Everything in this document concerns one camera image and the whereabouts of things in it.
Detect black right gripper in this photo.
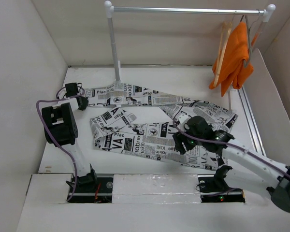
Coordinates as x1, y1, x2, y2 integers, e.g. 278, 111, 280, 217
173, 124, 204, 154

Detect newspaper print trousers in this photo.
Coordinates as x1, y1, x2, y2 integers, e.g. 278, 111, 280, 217
85, 83, 238, 170

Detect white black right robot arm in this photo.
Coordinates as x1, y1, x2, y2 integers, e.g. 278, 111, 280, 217
173, 115, 290, 213

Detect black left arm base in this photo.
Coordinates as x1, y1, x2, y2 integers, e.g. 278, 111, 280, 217
66, 174, 114, 203

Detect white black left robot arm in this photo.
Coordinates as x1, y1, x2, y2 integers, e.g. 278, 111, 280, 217
36, 83, 99, 193

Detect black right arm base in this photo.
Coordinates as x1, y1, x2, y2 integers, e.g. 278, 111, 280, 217
195, 176, 246, 203

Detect orange cloth on hanger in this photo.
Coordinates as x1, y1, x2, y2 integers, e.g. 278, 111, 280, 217
217, 22, 254, 96

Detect wooden clothes hanger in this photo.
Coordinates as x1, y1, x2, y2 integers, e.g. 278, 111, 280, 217
213, 21, 232, 87

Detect white metal clothes rack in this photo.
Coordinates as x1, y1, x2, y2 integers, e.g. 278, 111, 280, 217
103, 0, 276, 109

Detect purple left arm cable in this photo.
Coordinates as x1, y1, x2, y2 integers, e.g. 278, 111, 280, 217
36, 83, 87, 201

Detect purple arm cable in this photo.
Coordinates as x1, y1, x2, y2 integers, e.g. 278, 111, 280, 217
173, 119, 290, 189
36, 83, 87, 201

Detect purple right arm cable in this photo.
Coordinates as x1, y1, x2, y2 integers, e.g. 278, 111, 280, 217
173, 119, 290, 189

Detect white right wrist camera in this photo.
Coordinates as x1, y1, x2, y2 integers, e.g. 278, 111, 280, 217
174, 114, 191, 126

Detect aluminium side rail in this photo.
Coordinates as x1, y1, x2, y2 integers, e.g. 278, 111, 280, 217
238, 87, 266, 157

